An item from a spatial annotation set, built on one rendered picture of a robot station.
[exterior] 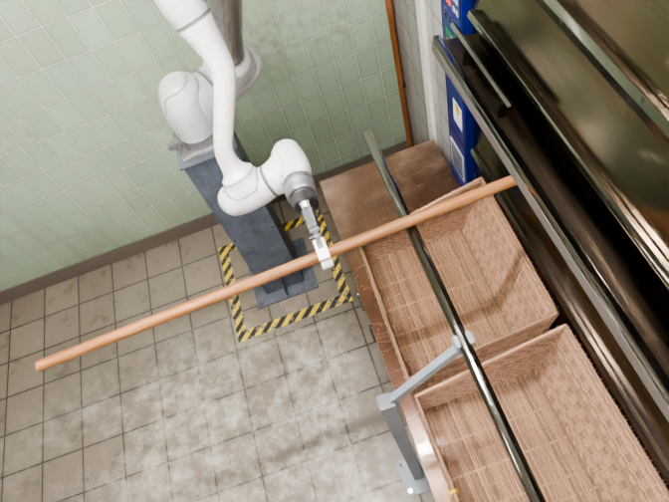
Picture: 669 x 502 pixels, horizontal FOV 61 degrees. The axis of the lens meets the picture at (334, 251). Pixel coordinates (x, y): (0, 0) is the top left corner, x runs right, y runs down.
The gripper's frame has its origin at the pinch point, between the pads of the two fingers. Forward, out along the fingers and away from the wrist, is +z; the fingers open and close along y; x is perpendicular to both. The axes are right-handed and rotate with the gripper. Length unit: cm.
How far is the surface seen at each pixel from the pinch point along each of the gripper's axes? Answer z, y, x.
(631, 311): 51, -22, -49
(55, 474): -21, 119, 153
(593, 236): 34, -22, -51
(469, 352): 38.4, 1.5, -23.2
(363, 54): -125, 46, -46
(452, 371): 24, 50, -24
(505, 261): -2, 45, -54
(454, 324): 30.8, 1.5, -22.9
